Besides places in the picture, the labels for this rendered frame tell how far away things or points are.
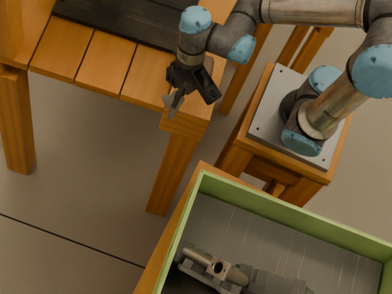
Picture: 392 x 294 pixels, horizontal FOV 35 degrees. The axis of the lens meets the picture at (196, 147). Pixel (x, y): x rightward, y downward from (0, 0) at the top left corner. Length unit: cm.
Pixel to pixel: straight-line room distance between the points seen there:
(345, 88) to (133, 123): 151
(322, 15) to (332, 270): 73
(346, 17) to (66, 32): 88
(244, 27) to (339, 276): 76
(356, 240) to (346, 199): 113
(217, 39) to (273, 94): 47
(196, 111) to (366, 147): 141
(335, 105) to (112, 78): 70
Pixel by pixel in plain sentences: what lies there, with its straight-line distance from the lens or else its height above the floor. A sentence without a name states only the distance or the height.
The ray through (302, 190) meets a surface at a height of 71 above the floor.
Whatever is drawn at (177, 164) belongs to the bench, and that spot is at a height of 54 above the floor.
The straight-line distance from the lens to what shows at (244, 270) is 163.
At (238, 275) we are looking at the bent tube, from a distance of 141.
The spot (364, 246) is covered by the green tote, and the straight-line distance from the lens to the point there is 183.
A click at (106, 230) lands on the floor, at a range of 260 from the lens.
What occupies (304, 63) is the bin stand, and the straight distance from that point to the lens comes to 249.
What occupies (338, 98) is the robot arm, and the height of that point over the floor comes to 130.
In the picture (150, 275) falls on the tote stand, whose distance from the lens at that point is 175.
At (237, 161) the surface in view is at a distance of 201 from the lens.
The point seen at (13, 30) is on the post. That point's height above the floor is 100.
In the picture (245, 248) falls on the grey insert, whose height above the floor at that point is 85.
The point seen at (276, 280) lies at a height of 92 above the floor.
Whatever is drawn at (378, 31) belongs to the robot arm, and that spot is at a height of 150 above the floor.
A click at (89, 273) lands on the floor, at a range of 255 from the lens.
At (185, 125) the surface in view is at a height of 83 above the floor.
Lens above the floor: 248
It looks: 62 degrees down
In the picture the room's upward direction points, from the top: 24 degrees clockwise
